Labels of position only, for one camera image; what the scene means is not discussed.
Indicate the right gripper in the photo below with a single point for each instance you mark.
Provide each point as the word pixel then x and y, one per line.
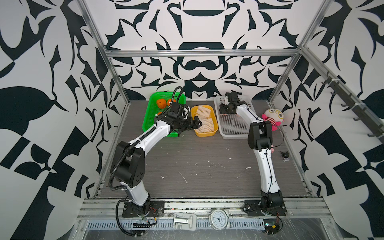
pixel 222 108

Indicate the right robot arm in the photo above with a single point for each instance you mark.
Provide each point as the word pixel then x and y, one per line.
pixel 260 138

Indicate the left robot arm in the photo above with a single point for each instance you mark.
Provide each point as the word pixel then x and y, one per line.
pixel 128 167

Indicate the black hook rail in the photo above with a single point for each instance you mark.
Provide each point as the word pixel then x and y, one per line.
pixel 352 102

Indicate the pink white plush toy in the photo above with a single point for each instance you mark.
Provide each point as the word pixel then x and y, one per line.
pixel 275 117

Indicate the green plastic basket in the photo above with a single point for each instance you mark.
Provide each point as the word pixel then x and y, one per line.
pixel 153 109

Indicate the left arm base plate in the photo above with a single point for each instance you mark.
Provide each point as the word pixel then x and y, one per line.
pixel 149 209

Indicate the small green circuit board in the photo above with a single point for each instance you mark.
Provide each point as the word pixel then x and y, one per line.
pixel 272 227

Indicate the yellow plastic tray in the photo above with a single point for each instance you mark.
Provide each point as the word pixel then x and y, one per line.
pixel 213 116

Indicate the white foam net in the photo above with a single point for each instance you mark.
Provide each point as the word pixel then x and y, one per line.
pixel 203 112
pixel 207 126

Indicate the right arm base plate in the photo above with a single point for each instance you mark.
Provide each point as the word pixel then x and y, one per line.
pixel 255 207

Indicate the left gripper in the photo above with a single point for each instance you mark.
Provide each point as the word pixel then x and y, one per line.
pixel 189 125

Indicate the small black toy figure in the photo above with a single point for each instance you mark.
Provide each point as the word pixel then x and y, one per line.
pixel 285 156

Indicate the orange toy fruit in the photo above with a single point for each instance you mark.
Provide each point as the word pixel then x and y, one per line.
pixel 161 103

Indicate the white analog clock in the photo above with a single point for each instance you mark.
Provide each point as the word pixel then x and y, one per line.
pixel 219 219

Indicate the white perforated plastic basket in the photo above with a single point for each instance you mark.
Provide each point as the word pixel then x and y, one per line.
pixel 236 126

